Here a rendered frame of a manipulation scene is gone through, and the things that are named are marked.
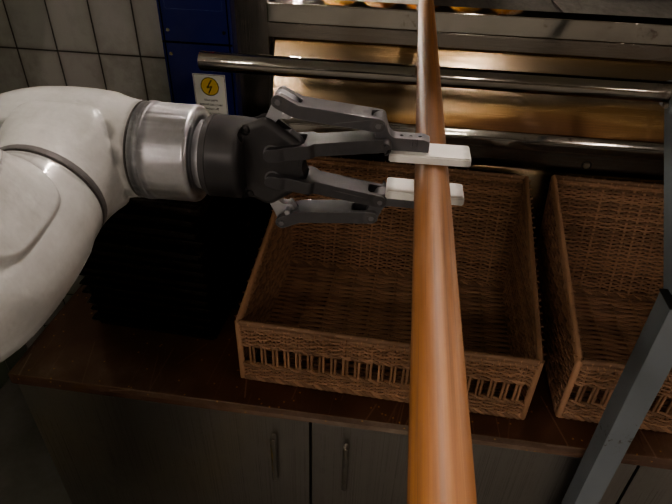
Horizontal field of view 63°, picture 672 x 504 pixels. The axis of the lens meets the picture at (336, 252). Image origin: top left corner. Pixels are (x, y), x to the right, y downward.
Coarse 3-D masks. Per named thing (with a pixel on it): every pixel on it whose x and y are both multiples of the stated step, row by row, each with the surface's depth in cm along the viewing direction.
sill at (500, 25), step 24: (288, 0) 117; (312, 0) 117; (336, 0) 118; (312, 24) 117; (336, 24) 116; (360, 24) 115; (384, 24) 114; (408, 24) 114; (456, 24) 112; (480, 24) 112; (504, 24) 111; (528, 24) 111; (552, 24) 110; (576, 24) 109; (600, 24) 109; (624, 24) 108; (648, 24) 108
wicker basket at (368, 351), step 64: (512, 192) 126; (320, 256) 139; (384, 256) 136; (512, 256) 129; (256, 320) 113; (320, 320) 122; (384, 320) 124; (512, 320) 120; (320, 384) 106; (384, 384) 103; (512, 384) 109
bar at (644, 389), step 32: (224, 64) 85; (256, 64) 85; (288, 64) 84; (320, 64) 84; (352, 64) 83; (384, 64) 83; (576, 96) 82; (608, 96) 81; (640, 96) 80; (640, 352) 80; (640, 384) 81; (608, 416) 89; (640, 416) 85; (608, 448) 90; (576, 480) 100; (608, 480) 95
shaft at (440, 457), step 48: (432, 0) 106; (432, 48) 78; (432, 96) 61; (432, 192) 44; (432, 240) 38; (432, 288) 34; (432, 336) 30; (432, 384) 28; (432, 432) 25; (432, 480) 23
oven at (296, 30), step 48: (240, 0) 116; (240, 48) 121; (480, 48) 114; (528, 48) 113; (576, 48) 112; (624, 48) 111; (480, 144) 126; (528, 144) 124; (336, 240) 147; (384, 240) 145
